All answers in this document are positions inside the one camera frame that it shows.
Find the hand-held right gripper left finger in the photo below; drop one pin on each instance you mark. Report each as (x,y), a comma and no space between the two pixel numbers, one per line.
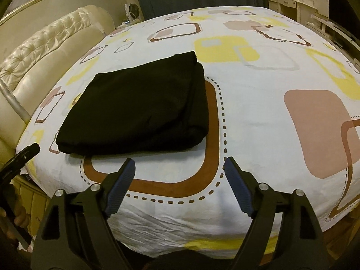
(123,180)

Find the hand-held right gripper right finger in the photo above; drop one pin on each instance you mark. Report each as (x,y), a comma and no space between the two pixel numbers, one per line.
(237,182)

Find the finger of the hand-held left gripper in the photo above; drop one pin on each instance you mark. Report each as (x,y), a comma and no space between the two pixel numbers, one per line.
(28,152)

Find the black pants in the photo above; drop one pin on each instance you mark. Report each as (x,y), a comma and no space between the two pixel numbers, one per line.
(135,104)

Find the person's left hand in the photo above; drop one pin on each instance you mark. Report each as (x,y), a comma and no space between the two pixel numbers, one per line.
(21,212)

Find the cream padded bed base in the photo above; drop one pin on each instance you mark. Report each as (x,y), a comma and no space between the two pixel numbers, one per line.
(31,199)

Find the grey metal pole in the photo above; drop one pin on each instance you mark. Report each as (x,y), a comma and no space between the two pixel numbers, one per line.
(15,101)

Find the white patterned bed sheet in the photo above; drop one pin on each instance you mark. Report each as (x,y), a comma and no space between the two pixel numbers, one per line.
(267,76)

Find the cream tufted headboard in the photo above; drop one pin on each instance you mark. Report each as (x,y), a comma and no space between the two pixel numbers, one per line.
(56,42)

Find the small white desk fan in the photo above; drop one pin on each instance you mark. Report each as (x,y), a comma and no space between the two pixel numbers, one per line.
(132,11)

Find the cream vanity dresser with mirror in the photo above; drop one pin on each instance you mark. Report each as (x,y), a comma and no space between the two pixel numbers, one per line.
(289,2)

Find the black television screen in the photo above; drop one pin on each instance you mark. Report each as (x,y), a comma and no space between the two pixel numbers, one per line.
(339,5)

